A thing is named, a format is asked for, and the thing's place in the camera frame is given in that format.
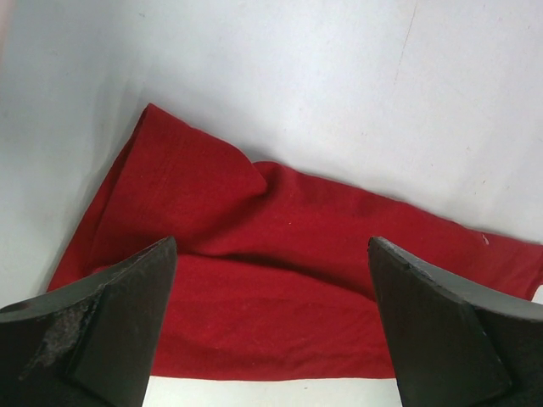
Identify red t-shirt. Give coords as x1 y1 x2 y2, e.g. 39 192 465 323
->
49 104 542 381

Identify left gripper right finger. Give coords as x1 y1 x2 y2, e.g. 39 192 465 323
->
368 237 542 406

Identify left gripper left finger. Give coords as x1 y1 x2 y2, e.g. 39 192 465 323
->
1 237 177 406

